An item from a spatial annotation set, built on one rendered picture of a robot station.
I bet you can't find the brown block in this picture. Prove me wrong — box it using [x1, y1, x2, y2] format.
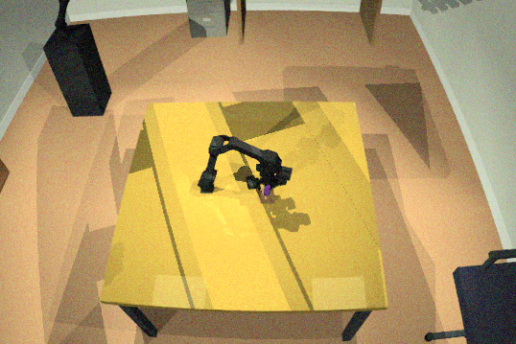
[261, 189, 273, 204]

